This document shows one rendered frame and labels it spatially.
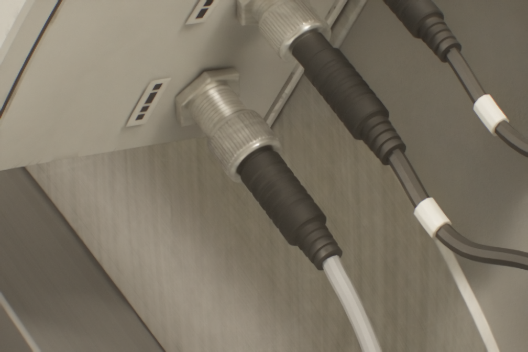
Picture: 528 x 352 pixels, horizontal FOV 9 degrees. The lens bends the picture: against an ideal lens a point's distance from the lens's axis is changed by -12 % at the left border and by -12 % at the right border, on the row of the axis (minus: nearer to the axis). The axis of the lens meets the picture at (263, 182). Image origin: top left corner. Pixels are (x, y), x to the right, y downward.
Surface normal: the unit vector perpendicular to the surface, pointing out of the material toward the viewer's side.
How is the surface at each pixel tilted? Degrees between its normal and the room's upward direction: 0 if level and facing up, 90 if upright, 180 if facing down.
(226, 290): 90
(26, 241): 37
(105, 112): 133
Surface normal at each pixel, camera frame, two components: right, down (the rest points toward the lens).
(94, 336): 0.41, -0.70
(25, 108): 0.53, 0.71
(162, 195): -0.74, 0.11
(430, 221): -0.57, -0.11
